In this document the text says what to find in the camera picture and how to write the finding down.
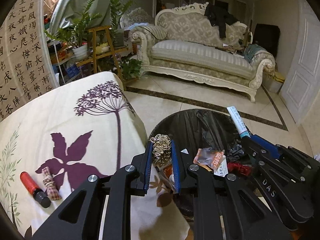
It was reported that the floral cream tablecloth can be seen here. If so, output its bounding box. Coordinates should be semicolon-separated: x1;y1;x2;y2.
0;71;190;240

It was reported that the clear orange snack wrapper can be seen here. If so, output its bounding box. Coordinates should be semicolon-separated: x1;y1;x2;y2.
193;148;225;171

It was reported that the red small bottle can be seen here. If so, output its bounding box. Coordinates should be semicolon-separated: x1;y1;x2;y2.
20;171;51;208

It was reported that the grey green curtain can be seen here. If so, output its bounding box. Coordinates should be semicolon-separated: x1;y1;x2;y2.
49;0;110;34

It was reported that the checkered candy wrapper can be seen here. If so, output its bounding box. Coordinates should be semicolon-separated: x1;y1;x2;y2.
42;166;62;201

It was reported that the dark clothing on sofa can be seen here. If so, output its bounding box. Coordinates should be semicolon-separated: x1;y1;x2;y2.
204;3;238;39

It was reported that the wooden plant stand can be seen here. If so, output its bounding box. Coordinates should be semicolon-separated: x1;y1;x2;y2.
75;25;128;81

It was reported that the white panel door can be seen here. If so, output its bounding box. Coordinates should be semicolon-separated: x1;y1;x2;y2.
280;0;319;125

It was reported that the red crumpled trash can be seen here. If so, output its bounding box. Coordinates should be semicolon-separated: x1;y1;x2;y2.
227;162;252;178

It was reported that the gold wrapper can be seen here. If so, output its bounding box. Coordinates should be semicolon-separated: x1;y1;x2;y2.
150;134;171;167

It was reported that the potted plant white pot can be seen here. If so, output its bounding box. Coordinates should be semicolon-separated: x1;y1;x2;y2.
44;0;102;61

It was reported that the tall green plant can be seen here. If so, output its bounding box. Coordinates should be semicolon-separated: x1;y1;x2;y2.
109;0;133;48

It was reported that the calligraphy folding screen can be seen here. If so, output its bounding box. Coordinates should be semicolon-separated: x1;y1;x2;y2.
0;0;59;120

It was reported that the small green floor plant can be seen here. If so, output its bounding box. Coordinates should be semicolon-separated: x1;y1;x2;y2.
120;58;142;80

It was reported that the blue white long box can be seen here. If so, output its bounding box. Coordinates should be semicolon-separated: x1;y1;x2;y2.
227;106;250;138

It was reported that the black bin bag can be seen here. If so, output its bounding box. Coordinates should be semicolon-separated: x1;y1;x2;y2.
149;108;253;221

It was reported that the ornate white sofa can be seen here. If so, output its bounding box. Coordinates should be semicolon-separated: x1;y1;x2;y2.
129;3;276;102

